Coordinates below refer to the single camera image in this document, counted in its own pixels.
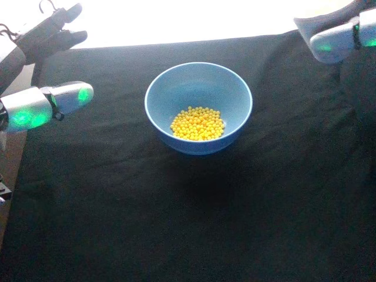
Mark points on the yellow beads pile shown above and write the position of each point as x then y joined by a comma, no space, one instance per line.
196,124

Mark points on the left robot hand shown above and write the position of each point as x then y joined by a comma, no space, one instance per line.
44,38

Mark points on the light blue bowl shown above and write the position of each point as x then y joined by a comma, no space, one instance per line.
199,85

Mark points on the black table cloth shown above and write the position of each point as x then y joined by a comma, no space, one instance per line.
117,191

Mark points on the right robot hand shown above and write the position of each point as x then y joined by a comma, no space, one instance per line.
332,19

